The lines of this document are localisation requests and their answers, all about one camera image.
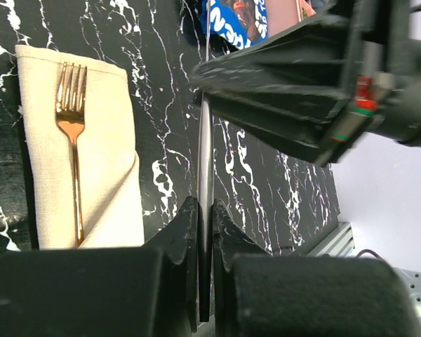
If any beige cloth napkin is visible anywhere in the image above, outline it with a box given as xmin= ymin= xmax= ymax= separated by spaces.
xmin=15 ymin=45 xmax=145 ymax=250

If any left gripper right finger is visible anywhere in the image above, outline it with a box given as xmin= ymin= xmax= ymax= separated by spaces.
xmin=213 ymin=201 xmax=421 ymax=336

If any silver knife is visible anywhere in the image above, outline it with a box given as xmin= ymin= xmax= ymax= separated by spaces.
xmin=196 ymin=0 xmax=215 ymax=323

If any pink divided organizer tray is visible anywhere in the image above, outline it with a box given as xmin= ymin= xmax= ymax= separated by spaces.
xmin=265 ymin=0 xmax=316 ymax=37

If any copper fork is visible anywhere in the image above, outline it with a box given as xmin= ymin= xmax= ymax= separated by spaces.
xmin=55 ymin=62 xmax=88 ymax=247

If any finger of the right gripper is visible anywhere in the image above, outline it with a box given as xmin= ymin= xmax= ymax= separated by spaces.
xmin=191 ymin=13 xmax=350 ymax=92
xmin=210 ymin=91 xmax=351 ymax=165

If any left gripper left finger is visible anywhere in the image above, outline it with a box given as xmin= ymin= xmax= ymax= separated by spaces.
xmin=0 ymin=197 xmax=199 ymax=336

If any blue printed folded cloth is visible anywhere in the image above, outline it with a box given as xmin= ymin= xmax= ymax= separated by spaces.
xmin=200 ymin=0 xmax=269 ymax=50

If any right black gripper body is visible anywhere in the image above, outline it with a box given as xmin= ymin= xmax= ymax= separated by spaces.
xmin=315 ymin=1 xmax=421 ymax=166

